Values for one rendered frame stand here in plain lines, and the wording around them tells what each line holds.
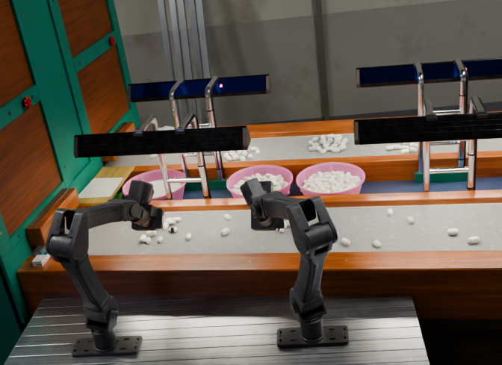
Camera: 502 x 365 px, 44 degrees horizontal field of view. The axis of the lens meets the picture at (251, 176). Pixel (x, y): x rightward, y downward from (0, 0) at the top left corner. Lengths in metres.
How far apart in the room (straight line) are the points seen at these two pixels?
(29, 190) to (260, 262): 0.88
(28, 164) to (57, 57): 0.48
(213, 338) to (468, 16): 3.43
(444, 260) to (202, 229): 0.84
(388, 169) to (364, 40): 2.21
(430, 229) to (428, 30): 2.75
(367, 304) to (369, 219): 0.38
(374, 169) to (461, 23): 2.36
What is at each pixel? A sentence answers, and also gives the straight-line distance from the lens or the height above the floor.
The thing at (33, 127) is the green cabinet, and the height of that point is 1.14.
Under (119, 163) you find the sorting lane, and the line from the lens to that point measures 2.91.
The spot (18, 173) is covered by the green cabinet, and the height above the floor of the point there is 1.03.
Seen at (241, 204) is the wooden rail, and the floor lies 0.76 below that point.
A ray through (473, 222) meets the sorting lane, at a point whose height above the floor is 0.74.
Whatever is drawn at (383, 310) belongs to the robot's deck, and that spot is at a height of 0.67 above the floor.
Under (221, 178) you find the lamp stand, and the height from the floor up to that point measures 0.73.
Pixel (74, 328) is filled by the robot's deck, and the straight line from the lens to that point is 2.04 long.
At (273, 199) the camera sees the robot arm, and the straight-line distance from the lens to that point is 1.65.
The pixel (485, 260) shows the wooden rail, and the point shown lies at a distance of 1.94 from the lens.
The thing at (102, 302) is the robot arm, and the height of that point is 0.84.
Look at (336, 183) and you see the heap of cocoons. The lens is 2.42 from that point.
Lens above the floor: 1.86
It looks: 26 degrees down
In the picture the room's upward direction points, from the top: 8 degrees counter-clockwise
